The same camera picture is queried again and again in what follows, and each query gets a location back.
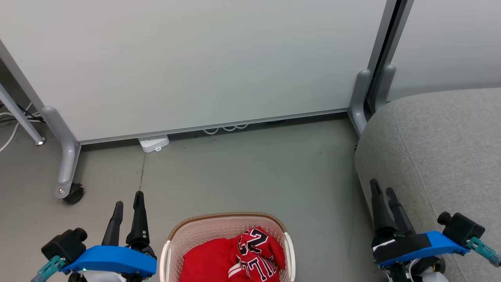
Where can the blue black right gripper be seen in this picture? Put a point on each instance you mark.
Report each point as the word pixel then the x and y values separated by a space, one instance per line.
pixel 407 246

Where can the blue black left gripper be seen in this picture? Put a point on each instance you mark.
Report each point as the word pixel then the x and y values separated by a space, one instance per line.
pixel 113 258

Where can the red jersey shirt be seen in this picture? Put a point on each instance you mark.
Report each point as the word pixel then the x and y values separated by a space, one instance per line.
pixel 203 260

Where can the red jersey with number print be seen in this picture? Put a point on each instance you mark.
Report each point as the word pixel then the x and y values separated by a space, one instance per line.
pixel 258 246

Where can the grey fabric sofa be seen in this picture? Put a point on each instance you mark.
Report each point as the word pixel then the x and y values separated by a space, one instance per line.
pixel 438 149

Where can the black caster wheel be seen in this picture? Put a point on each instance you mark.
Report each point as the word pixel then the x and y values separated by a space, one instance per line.
pixel 74 194

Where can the beige perforated laundry basket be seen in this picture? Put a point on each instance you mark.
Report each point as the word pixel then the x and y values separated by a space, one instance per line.
pixel 203 231

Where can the white power strip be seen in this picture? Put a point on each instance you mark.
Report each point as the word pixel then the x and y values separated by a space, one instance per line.
pixel 153 143

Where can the grey partition foot with caster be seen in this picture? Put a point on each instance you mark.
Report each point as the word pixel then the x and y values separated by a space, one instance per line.
pixel 66 156

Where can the grey metal table leg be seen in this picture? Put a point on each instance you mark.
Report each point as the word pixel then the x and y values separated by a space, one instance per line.
pixel 19 115

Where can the large white partition panel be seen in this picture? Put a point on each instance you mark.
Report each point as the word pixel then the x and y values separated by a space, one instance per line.
pixel 195 58

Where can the narrow white partition panel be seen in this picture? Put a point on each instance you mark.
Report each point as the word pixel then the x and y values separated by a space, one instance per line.
pixel 450 39

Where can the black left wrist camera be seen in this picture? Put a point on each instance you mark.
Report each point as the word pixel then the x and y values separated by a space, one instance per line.
pixel 62 244

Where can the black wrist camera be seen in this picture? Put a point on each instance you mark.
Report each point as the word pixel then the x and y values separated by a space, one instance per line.
pixel 462 229
pixel 62 244

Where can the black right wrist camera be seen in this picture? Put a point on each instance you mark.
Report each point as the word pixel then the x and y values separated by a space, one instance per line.
pixel 462 229

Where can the teal left camera connector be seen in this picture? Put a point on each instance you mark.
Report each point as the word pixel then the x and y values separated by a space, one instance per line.
pixel 47 268

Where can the teal camera connector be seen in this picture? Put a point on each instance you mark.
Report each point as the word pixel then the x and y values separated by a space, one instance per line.
pixel 483 248
pixel 47 268

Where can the teal right camera connector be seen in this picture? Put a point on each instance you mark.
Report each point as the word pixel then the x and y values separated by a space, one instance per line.
pixel 483 248

